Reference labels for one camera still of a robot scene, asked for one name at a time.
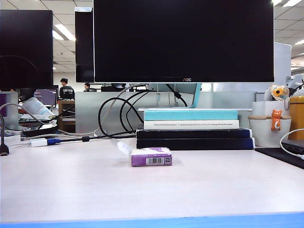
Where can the black monitor with white label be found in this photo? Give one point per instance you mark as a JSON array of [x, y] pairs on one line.
[[84, 47]]

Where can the large black AOC monitor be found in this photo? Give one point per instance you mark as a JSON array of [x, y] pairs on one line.
[[183, 40]]

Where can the white partition panel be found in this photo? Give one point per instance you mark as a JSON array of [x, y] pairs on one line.
[[282, 61]]

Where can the white storage box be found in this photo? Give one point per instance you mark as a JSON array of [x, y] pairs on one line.
[[261, 108]]

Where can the wooden cabinet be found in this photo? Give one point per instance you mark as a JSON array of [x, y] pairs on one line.
[[66, 114]]

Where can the white book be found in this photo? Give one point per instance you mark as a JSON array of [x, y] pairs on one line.
[[190, 127]]

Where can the person in black shirt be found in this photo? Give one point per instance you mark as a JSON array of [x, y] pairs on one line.
[[66, 91]]

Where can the white video adapter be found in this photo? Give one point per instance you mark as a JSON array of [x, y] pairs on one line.
[[39, 142]]

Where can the white carton box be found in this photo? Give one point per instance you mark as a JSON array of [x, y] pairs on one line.
[[10, 140]]

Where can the purple tissue packet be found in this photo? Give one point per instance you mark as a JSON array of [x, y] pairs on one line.
[[152, 158]]

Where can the teal book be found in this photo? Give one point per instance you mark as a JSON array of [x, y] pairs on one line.
[[190, 115]]

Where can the stack of magazines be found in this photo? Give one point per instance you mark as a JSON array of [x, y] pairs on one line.
[[31, 120]]

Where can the lit code screen monitor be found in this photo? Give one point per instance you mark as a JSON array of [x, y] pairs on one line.
[[46, 96]]

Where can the white printed tube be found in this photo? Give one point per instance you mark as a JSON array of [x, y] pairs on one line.
[[35, 107]]

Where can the sunflower plush ornament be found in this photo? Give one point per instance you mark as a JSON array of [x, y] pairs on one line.
[[278, 91]]

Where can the black desk mat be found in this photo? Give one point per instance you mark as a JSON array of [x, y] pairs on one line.
[[280, 155]]

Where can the black round dish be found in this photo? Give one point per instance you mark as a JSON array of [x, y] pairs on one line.
[[40, 130]]

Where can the yellow tin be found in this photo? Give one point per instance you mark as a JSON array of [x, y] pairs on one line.
[[297, 118]]

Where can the small hanging tag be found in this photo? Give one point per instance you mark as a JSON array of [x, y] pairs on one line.
[[158, 97]]

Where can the wide black monitor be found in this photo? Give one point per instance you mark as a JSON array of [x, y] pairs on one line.
[[23, 35]]

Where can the orange cat figurine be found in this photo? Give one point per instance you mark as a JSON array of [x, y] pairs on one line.
[[276, 118]]

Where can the stack of books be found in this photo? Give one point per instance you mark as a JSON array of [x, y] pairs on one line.
[[88, 114]]

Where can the teal silver monitor stand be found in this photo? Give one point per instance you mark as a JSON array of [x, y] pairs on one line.
[[197, 95]]

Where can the white mug wooden lid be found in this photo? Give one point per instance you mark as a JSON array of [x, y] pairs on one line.
[[261, 133]]

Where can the seated person dark hair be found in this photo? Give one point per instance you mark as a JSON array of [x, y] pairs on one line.
[[87, 86]]

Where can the silver laptop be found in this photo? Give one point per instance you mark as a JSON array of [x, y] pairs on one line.
[[294, 146]]

